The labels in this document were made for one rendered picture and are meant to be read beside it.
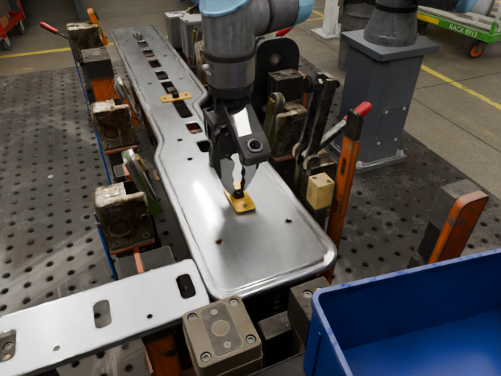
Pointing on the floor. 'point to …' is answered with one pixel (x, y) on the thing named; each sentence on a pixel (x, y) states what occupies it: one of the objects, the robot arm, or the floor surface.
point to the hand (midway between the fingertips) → (238, 189)
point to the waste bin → (352, 23)
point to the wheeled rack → (492, 23)
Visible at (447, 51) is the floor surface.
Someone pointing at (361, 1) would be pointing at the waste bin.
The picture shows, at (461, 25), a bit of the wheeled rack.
